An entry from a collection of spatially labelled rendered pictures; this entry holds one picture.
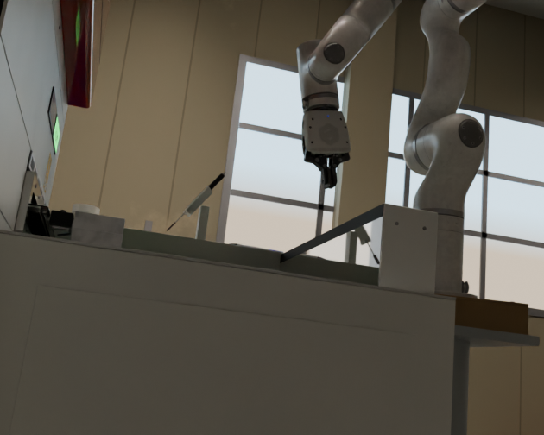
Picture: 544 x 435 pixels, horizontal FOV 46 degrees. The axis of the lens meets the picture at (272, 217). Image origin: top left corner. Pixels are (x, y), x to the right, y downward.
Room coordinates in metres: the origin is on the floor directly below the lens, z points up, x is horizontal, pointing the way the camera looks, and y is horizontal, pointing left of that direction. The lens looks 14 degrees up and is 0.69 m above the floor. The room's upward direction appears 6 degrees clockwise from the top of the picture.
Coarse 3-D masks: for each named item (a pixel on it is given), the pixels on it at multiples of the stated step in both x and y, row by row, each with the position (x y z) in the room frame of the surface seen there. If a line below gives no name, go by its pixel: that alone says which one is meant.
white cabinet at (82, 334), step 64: (0, 256) 0.76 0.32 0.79; (64, 256) 0.77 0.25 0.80; (128, 256) 0.79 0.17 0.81; (0, 320) 0.76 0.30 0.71; (64, 320) 0.77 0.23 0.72; (128, 320) 0.79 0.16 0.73; (192, 320) 0.81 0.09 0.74; (256, 320) 0.83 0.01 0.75; (320, 320) 0.86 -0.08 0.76; (384, 320) 0.88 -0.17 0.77; (448, 320) 0.91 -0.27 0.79; (0, 384) 0.76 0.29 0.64; (64, 384) 0.78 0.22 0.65; (128, 384) 0.80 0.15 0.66; (192, 384) 0.81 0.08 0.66; (256, 384) 0.84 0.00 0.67; (320, 384) 0.86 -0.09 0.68; (384, 384) 0.88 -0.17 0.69; (448, 384) 0.91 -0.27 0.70
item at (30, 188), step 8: (32, 176) 0.91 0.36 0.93; (24, 184) 0.91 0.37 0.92; (32, 184) 0.92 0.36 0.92; (24, 192) 0.91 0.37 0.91; (32, 192) 0.93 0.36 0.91; (40, 192) 1.03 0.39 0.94; (24, 200) 0.91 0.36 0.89; (32, 200) 1.01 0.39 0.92; (40, 200) 1.06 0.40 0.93; (24, 208) 0.91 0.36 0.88; (16, 216) 0.91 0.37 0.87; (24, 216) 0.91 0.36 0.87; (16, 224) 0.91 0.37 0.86; (24, 224) 0.92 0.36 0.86; (24, 232) 0.94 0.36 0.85; (32, 232) 1.04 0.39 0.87
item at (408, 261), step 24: (384, 216) 0.95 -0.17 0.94; (408, 216) 0.96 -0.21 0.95; (432, 216) 0.97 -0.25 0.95; (384, 240) 0.95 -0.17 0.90; (408, 240) 0.96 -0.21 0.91; (432, 240) 0.97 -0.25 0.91; (384, 264) 0.95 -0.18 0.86; (408, 264) 0.96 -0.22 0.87; (432, 264) 0.97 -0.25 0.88; (408, 288) 0.96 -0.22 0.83; (432, 288) 0.97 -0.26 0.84
